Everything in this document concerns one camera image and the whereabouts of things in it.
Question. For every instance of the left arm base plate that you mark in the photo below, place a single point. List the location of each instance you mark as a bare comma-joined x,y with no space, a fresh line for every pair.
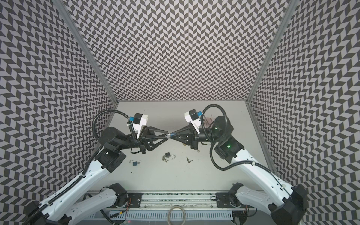
128,200

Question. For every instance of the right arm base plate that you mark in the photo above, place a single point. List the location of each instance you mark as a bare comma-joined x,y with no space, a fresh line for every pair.
222,200

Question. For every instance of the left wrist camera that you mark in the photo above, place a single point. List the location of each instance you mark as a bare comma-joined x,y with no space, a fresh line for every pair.
136,124

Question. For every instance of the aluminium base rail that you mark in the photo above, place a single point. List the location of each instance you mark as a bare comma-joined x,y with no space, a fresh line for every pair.
180,200

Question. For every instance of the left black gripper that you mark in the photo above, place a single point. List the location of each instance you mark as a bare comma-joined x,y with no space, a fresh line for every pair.
146,138

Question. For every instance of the black padlock with keys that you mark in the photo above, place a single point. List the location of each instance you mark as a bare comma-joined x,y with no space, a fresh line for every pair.
167,157

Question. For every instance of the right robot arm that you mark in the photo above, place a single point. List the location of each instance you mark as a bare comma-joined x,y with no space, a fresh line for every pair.
227,153

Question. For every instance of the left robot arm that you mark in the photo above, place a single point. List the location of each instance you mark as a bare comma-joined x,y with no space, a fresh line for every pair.
105,160

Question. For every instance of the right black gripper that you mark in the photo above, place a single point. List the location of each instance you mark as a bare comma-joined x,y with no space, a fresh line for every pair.
191,136

